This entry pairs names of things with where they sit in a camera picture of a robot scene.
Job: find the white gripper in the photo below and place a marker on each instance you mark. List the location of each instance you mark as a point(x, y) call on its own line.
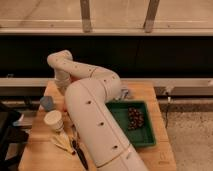
point(62, 85)

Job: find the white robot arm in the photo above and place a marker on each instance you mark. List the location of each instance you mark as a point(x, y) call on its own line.
point(86, 89)

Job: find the blue-grey cup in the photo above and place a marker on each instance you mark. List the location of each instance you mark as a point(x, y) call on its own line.
point(47, 103)

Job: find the white paper cup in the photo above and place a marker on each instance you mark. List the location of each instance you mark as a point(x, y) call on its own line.
point(54, 120)

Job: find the grey crumpled cloth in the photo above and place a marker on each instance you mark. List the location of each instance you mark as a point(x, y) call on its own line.
point(124, 93)

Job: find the black chair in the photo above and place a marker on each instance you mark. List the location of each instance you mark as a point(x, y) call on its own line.
point(9, 134)

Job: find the green plastic tray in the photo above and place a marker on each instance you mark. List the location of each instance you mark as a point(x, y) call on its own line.
point(140, 137)

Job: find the dark grape bunch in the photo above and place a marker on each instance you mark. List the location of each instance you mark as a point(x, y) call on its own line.
point(136, 118)

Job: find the black handled knife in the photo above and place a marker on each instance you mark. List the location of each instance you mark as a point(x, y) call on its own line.
point(79, 151)

